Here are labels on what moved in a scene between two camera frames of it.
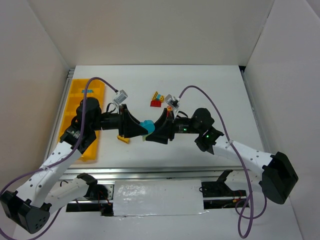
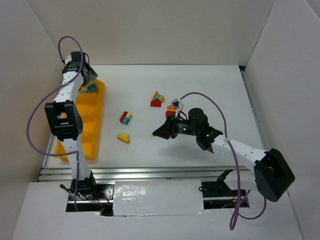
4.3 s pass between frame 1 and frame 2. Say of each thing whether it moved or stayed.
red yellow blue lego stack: stayed
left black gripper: moved
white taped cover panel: stayed
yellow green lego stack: stayed
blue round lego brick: moved
